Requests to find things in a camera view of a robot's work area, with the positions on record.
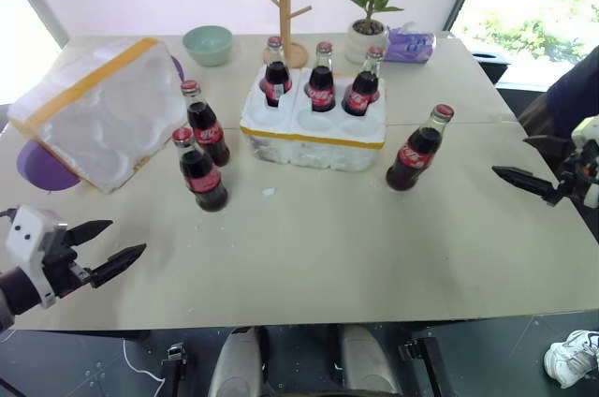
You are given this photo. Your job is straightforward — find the pale green bowl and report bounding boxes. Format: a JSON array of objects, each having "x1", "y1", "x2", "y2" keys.
[{"x1": 182, "y1": 24, "x2": 234, "y2": 67}]

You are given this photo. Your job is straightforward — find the white floor cable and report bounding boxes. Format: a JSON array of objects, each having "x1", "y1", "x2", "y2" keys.
[{"x1": 122, "y1": 339, "x2": 166, "y2": 383}]

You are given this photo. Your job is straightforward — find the purple tissue pack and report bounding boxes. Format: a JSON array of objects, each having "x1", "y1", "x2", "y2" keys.
[{"x1": 383, "y1": 22, "x2": 438, "y2": 64}]

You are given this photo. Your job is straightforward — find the white styrofoam lid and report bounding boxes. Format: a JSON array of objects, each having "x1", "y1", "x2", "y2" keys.
[{"x1": 7, "y1": 37, "x2": 188, "y2": 195}]

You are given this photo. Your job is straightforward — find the person in dark clothing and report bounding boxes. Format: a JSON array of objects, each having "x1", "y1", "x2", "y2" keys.
[{"x1": 518, "y1": 45, "x2": 599, "y2": 139}]

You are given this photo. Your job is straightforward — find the green plant in white pot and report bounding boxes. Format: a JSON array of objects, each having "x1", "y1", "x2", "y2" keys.
[{"x1": 336, "y1": 0, "x2": 418, "y2": 66}]

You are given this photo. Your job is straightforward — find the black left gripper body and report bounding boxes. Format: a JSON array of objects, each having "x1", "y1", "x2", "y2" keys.
[{"x1": 39, "y1": 227, "x2": 95, "y2": 299}]

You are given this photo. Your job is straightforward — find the glass cola bottle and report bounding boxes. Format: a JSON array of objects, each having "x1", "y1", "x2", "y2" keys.
[
  {"x1": 385, "y1": 103, "x2": 456, "y2": 193},
  {"x1": 170, "y1": 127, "x2": 231, "y2": 213},
  {"x1": 259, "y1": 36, "x2": 294, "y2": 110},
  {"x1": 342, "y1": 46, "x2": 386, "y2": 118},
  {"x1": 303, "y1": 41, "x2": 338, "y2": 113},
  {"x1": 180, "y1": 80, "x2": 232, "y2": 169}
]

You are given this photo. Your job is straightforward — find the wooden mug tree stand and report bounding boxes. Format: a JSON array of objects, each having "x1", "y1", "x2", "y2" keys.
[{"x1": 257, "y1": 0, "x2": 314, "y2": 70}]

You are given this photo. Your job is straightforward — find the purple plastic bowl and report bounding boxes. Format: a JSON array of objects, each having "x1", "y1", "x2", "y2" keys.
[
  {"x1": 16, "y1": 140, "x2": 83, "y2": 193},
  {"x1": 169, "y1": 55, "x2": 186, "y2": 85}
]

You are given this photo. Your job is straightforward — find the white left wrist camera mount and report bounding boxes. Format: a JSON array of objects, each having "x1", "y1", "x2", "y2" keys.
[{"x1": 5, "y1": 204, "x2": 69, "y2": 310}]

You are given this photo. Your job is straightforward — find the white sneaker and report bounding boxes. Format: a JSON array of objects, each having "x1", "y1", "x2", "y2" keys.
[{"x1": 544, "y1": 330, "x2": 599, "y2": 390}]

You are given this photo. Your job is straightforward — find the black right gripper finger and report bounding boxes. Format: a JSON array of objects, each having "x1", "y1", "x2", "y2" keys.
[
  {"x1": 522, "y1": 134, "x2": 575, "y2": 158},
  {"x1": 491, "y1": 165, "x2": 563, "y2": 208}
]

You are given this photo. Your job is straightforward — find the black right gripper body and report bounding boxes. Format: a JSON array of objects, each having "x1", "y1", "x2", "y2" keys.
[{"x1": 553, "y1": 142, "x2": 599, "y2": 205}]

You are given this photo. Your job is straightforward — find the white styrofoam box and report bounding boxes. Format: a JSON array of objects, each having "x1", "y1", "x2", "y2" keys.
[{"x1": 239, "y1": 66, "x2": 389, "y2": 174}]

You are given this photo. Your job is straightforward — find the black bin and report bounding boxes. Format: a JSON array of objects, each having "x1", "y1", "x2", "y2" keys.
[{"x1": 471, "y1": 48, "x2": 509, "y2": 87}]

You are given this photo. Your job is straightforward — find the black table leg frame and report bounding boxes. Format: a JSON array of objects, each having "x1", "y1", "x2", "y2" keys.
[
  {"x1": 160, "y1": 342, "x2": 189, "y2": 397},
  {"x1": 398, "y1": 335, "x2": 444, "y2": 397}
]

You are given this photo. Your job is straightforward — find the grey rounded shape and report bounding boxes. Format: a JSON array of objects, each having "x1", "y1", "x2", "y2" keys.
[
  {"x1": 207, "y1": 326, "x2": 264, "y2": 397},
  {"x1": 336, "y1": 324, "x2": 404, "y2": 397}
]

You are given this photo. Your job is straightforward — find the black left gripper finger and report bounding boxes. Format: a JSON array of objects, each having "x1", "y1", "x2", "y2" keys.
[
  {"x1": 65, "y1": 219, "x2": 115, "y2": 245},
  {"x1": 90, "y1": 243, "x2": 148, "y2": 289}
]

